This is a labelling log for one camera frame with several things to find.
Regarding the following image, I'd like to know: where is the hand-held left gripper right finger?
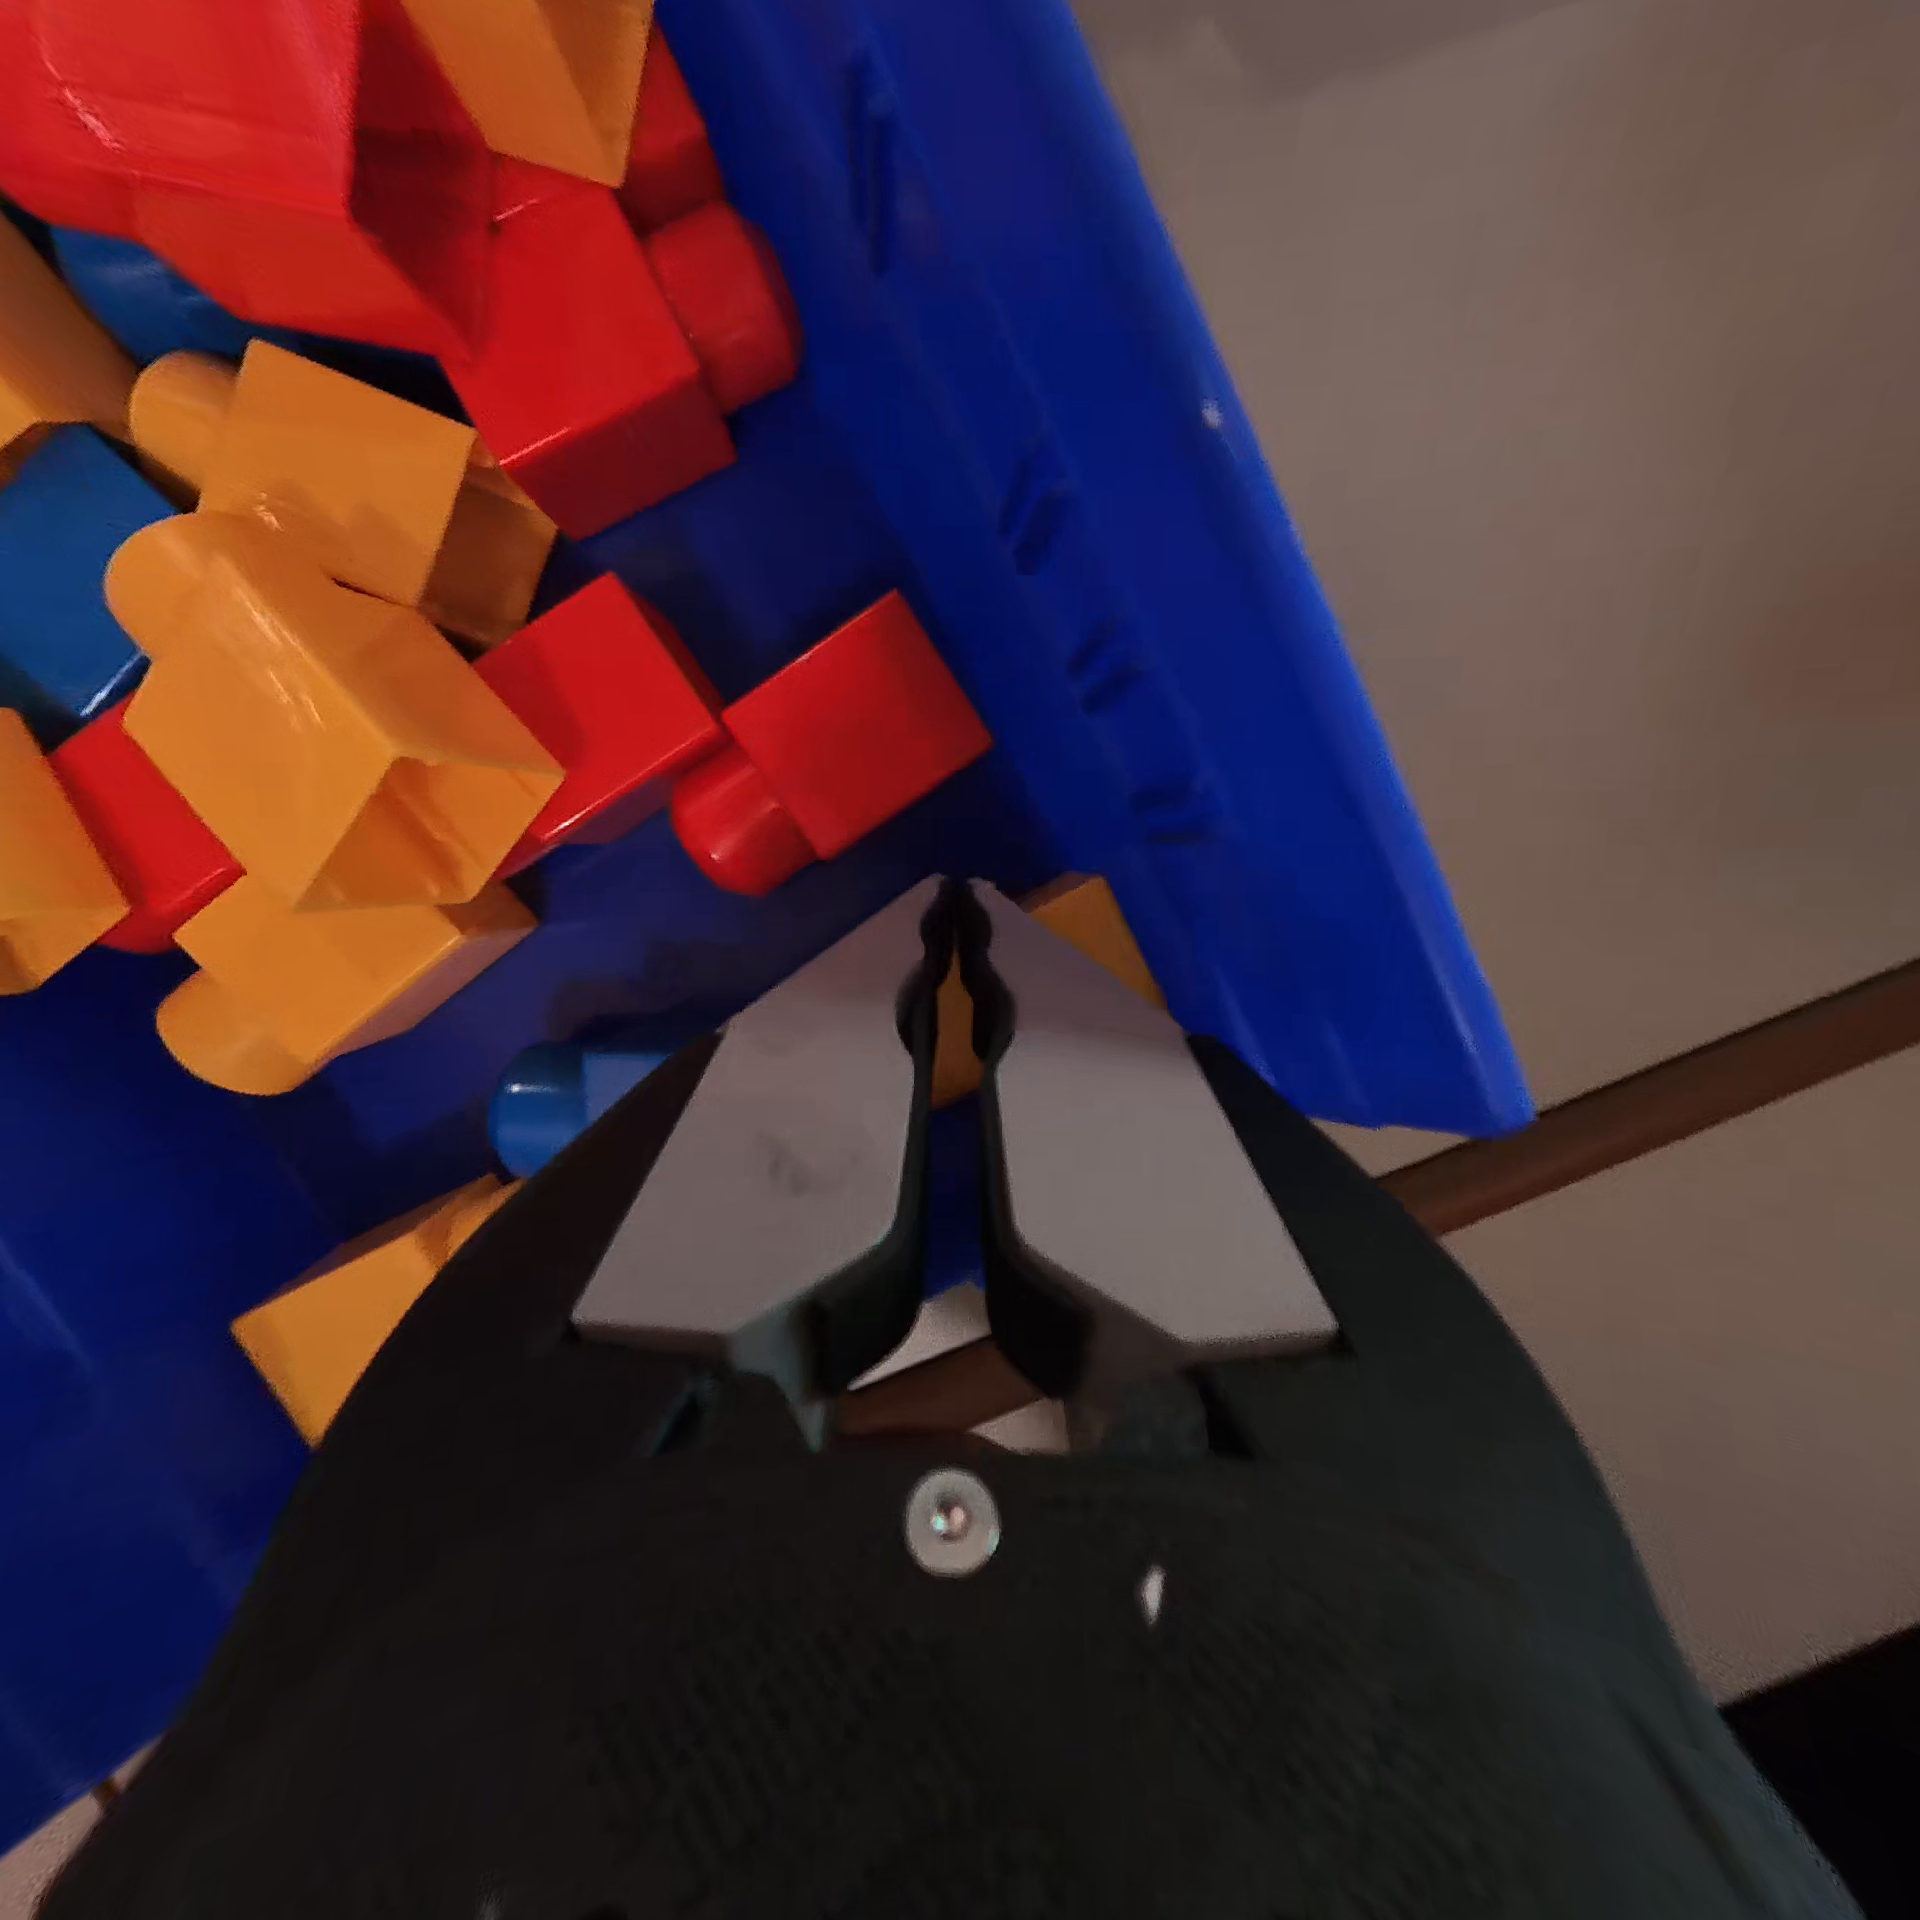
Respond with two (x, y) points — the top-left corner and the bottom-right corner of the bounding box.
(964, 878), (1340, 1408)

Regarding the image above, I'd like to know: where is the pile of mega blocks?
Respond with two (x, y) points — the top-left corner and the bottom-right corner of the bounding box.
(0, 0), (993, 1443)

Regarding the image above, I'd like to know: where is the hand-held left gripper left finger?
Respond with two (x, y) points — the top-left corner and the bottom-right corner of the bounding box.
(570, 878), (964, 1444)

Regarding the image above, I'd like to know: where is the blue plastic bin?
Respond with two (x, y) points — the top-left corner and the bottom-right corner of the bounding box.
(0, 0), (1533, 1848)

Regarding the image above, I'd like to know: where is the orange mega block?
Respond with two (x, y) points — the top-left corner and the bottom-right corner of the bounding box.
(928, 875), (1169, 1111)

